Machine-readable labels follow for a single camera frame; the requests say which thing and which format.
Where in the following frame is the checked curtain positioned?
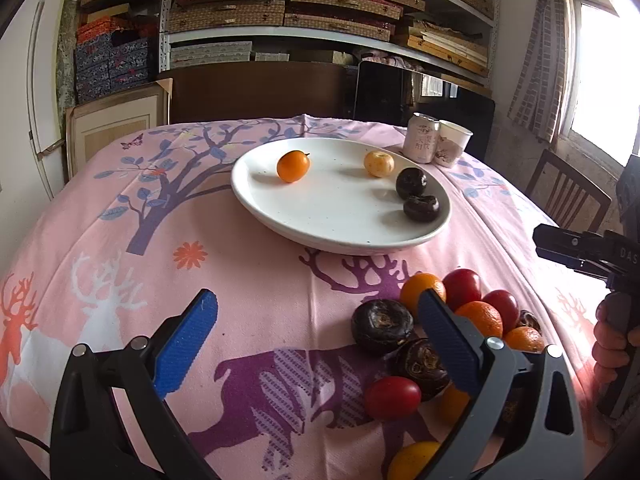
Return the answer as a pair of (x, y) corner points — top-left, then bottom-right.
(507, 0), (576, 143)

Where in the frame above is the dark brown board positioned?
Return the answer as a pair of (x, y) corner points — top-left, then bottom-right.
(156, 61), (357, 125)

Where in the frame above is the white board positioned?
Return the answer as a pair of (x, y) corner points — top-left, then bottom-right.
(25, 0), (68, 201)

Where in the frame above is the yellow cherry tomato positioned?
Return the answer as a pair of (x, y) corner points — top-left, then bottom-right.
(386, 441), (442, 480)

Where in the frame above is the stack of blue patterned boxes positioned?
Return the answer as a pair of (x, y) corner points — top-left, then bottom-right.
(75, 17), (153, 106)

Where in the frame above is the pale yellow round fruit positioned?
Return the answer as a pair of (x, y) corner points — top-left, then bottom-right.
(363, 150), (395, 178)

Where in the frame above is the pink floral cloth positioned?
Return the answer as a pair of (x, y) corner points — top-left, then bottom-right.
(357, 50), (426, 68)

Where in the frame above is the stack of woven flat boxes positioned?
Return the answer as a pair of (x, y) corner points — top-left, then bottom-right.
(167, 0), (496, 41)

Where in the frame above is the grey marble slab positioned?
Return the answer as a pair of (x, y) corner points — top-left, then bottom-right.
(54, 0), (81, 111)

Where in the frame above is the white paper cup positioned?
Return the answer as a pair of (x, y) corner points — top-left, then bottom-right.
(433, 120), (474, 168)

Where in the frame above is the window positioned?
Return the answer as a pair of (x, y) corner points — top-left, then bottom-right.
(557, 0), (640, 171)

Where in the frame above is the person's right hand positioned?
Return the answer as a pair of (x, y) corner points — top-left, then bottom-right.
(593, 294), (633, 378)

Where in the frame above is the pink printed tablecloth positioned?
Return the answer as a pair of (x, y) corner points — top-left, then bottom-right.
(0, 115), (626, 480)

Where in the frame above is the black screen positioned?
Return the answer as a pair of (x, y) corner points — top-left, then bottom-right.
(354, 60), (496, 161)

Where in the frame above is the black cable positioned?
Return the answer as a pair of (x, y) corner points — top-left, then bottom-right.
(12, 430), (53, 458)

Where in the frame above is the pale pink drink can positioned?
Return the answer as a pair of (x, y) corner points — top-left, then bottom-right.
(404, 113), (441, 164)

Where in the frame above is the stack of wooden frames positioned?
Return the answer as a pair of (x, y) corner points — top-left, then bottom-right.
(395, 20), (491, 78)

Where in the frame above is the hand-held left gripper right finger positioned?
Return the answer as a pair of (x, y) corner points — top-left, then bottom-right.
(417, 288), (586, 480)

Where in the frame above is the stack of white boxes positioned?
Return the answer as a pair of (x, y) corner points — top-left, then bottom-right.
(170, 41), (253, 70)

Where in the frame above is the light wooden panel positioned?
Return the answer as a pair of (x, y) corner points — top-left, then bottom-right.
(65, 80), (173, 178)

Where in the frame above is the white metal shelf rack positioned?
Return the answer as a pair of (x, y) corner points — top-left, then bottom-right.
(157, 0), (501, 88)

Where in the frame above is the dark wooden chair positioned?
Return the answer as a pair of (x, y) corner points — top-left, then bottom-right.
(524, 148), (613, 233)

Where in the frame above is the white ceramic plate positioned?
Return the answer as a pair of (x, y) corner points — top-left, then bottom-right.
(230, 137), (452, 255)

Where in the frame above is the orange cherry tomato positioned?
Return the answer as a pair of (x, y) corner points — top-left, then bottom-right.
(276, 150), (311, 184)

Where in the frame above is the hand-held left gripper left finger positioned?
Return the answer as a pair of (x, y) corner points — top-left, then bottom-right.
(50, 288), (221, 480)

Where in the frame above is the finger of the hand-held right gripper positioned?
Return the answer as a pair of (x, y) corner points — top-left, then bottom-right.
(537, 249), (618, 288)
(533, 224), (607, 257)

